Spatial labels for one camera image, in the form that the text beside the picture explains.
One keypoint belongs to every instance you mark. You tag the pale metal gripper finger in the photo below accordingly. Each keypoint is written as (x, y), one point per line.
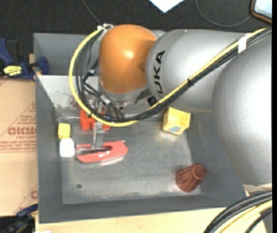
(94, 137)
(100, 138)

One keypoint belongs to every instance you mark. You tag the orange toy block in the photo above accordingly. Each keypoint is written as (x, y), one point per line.
(85, 120)

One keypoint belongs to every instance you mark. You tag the white rounded block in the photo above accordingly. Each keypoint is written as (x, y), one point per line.
(66, 148)

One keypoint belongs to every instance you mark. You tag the small yellow block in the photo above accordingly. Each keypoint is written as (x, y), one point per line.
(64, 130)

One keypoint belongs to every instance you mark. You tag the grey metal bin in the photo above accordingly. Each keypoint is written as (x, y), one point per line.
(138, 178)

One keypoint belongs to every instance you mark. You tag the yellow box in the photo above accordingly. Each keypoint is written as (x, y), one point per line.
(176, 120)

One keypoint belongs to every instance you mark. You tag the brown cardboard board red print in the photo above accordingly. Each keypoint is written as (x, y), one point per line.
(12, 130)

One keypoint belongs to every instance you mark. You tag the red-brown ribbed cup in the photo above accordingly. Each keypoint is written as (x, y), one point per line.
(189, 178)

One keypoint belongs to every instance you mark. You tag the black cylinder on white bracket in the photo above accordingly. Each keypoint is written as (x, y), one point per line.
(152, 101)

